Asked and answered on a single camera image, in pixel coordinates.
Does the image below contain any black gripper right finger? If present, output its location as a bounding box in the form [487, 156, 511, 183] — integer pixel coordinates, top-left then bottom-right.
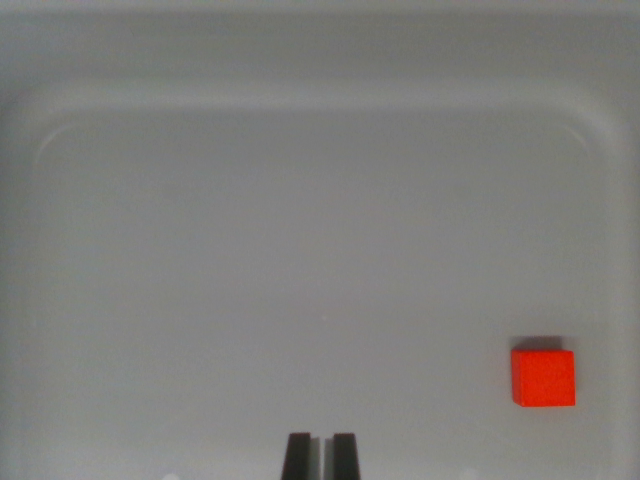
[324, 432, 363, 480]

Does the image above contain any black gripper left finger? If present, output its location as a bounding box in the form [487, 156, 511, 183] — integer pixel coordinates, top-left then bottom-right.
[281, 432, 322, 480]

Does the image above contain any red wooden block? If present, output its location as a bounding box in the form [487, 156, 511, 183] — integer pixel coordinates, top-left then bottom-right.
[510, 348, 577, 409]

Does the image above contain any grey plastic bin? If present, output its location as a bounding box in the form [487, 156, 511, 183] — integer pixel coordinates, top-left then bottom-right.
[0, 0, 640, 480]

